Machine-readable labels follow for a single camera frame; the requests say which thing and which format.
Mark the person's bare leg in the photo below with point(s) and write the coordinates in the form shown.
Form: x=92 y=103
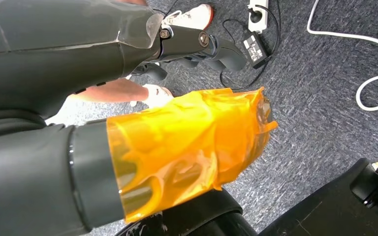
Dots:
x=110 y=91

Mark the white sneaker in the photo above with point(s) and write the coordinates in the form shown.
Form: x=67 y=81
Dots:
x=158 y=96
x=190 y=18

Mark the black power adapter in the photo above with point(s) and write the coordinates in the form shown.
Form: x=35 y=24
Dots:
x=254 y=49

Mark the black robot leg part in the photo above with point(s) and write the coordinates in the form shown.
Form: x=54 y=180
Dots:
x=332 y=208
x=208 y=216

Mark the white power strip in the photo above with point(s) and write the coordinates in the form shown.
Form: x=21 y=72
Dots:
x=262 y=22

